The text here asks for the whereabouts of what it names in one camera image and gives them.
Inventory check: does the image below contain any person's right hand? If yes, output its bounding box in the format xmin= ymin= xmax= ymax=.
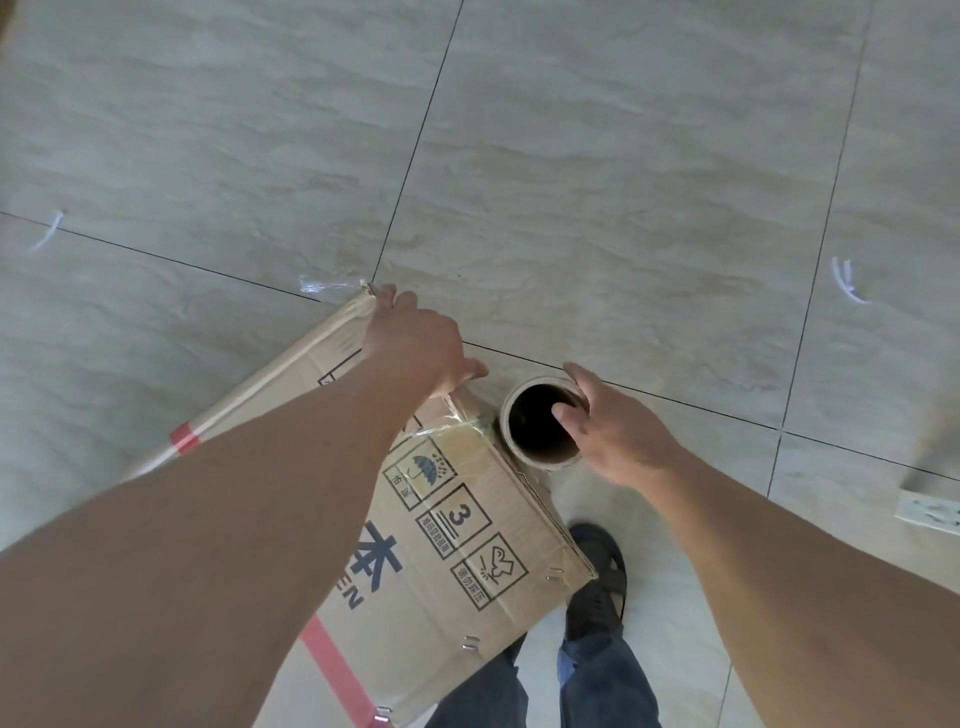
xmin=552 ymin=362 xmax=688 ymax=490

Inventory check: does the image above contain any person's left hand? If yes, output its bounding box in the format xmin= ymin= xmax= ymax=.
xmin=361 ymin=283 xmax=490 ymax=404

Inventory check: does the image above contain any clear packing tape roll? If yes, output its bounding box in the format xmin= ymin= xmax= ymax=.
xmin=498 ymin=374 xmax=591 ymax=473

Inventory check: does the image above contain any printed brown cardboard box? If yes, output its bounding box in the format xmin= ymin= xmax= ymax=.
xmin=118 ymin=282 xmax=600 ymax=728

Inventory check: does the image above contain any person's left forearm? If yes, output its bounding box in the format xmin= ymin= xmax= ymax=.
xmin=0 ymin=351 xmax=435 ymax=728

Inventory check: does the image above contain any person's right forearm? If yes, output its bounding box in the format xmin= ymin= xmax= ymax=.
xmin=637 ymin=448 xmax=960 ymax=728

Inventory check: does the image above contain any black sandal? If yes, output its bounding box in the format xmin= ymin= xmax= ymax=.
xmin=563 ymin=522 xmax=629 ymax=644

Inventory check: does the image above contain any loose clear tape strip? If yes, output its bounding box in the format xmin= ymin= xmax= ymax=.
xmin=297 ymin=273 xmax=370 ymax=303

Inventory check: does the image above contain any person's right leg in jeans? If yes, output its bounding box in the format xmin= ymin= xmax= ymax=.
xmin=556 ymin=628 xmax=663 ymax=728

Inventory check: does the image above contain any person's leg in jeans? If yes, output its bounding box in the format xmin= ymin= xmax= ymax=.
xmin=556 ymin=628 xmax=663 ymax=728
xmin=424 ymin=633 xmax=531 ymax=728

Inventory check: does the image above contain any person's left leg in jeans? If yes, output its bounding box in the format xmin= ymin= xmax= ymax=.
xmin=424 ymin=633 xmax=531 ymax=728

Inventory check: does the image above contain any white plastic scrap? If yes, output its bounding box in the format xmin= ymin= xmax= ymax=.
xmin=27 ymin=210 xmax=67 ymax=253
xmin=829 ymin=256 xmax=871 ymax=306

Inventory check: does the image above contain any white power strip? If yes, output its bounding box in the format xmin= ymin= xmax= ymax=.
xmin=894 ymin=490 xmax=960 ymax=538

